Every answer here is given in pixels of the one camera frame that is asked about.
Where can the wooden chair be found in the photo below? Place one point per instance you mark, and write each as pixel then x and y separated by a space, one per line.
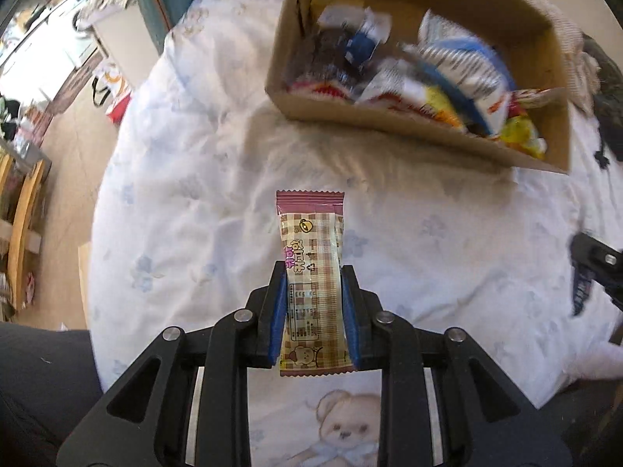
pixel 27 224

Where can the yellow snack packet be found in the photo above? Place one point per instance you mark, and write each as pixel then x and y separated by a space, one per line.
pixel 521 138

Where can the red and white snack bar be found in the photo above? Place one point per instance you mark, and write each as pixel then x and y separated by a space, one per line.
pixel 316 88

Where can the white kitchen cabinet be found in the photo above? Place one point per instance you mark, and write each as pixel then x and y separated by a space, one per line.
pixel 44 44

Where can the checked bear print duvet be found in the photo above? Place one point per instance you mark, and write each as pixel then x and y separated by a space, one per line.
pixel 559 19

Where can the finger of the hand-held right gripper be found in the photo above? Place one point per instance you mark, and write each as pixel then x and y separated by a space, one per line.
pixel 603 255
pixel 581 292

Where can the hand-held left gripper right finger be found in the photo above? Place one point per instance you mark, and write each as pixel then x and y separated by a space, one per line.
pixel 353 321

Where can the blue cartoon snack packet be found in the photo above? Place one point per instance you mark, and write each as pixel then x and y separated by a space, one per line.
pixel 362 46

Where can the brown cardboard box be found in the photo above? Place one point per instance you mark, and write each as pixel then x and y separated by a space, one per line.
pixel 389 126

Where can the person's right leg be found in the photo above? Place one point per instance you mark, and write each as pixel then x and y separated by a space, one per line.
pixel 584 428

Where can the red and white bag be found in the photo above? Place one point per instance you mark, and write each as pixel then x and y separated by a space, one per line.
pixel 114 95

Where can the person's leg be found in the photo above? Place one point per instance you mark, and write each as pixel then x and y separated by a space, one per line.
pixel 584 428
pixel 39 399

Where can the orange striped snack packet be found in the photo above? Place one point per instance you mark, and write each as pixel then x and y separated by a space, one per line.
pixel 440 104

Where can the small white snack packet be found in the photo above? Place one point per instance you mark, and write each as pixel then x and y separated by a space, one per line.
pixel 389 80

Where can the plaid pink snack bar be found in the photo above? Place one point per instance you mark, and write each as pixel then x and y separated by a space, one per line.
pixel 311 253

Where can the camouflage cloth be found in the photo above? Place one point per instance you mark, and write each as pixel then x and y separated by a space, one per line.
pixel 608 87

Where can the person's left leg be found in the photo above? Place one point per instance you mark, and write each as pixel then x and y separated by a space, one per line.
pixel 39 399

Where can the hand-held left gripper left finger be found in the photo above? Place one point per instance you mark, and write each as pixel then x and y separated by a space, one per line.
pixel 275 321

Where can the blue and white snack bag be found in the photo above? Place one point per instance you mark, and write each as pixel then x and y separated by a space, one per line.
pixel 462 63

